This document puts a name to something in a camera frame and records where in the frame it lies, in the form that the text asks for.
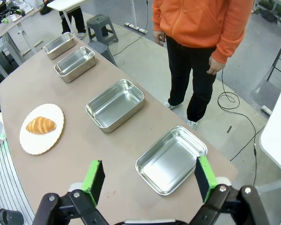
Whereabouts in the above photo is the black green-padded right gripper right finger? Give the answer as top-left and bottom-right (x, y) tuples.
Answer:
(189, 156), (271, 225)

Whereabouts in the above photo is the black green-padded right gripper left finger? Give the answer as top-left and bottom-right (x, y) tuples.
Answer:
(32, 159), (115, 225)

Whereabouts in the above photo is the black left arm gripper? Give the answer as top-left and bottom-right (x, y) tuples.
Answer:
(0, 1), (26, 25)

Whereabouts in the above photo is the golden brown croissant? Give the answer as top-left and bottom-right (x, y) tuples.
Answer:
(25, 116), (58, 135)

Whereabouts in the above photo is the person's right forearm orange sleeve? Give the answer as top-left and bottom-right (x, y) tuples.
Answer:
(152, 0), (167, 33)

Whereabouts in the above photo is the person's left forearm orange sleeve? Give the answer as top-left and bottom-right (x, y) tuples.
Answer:
(211, 21), (250, 64)

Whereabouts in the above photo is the shallow wide steel container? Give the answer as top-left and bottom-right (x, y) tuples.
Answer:
(135, 125), (208, 196)

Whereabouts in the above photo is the small deep steel container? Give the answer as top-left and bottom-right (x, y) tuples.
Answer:
(54, 46), (96, 83)
(42, 31), (76, 60)

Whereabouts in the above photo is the large rectangular steel container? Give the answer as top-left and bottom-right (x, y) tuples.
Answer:
(85, 79), (145, 134)

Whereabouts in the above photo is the person's left hand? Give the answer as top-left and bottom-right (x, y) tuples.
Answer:
(207, 55), (225, 76)

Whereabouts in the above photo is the person's right hand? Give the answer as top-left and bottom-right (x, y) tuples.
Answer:
(154, 30), (167, 46)

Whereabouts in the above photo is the wood-topped workbench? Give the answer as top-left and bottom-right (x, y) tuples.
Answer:
(0, 6), (44, 62)

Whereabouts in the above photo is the white scalloped round plate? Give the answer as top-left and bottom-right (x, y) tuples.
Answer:
(19, 103), (65, 156)

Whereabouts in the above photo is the white desk with foot bar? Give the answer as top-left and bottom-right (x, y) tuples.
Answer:
(46, 0), (149, 34)

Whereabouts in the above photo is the background person in dark trousers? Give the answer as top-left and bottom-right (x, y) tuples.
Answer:
(59, 7), (88, 40)

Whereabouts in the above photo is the black round cup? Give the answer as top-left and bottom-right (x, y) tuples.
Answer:
(0, 208), (24, 225)

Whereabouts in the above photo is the person body in orange hoodie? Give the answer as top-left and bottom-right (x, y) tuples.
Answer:
(152, 0), (255, 123)

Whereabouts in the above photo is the background shelf with clutter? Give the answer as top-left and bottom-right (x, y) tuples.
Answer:
(252, 0), (281, 30)

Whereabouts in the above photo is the long black floor cable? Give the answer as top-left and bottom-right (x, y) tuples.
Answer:
(216, 67), (266, 187)

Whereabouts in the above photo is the thin black hanging cable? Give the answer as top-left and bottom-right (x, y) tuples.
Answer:
(111, 0), (149, 57)

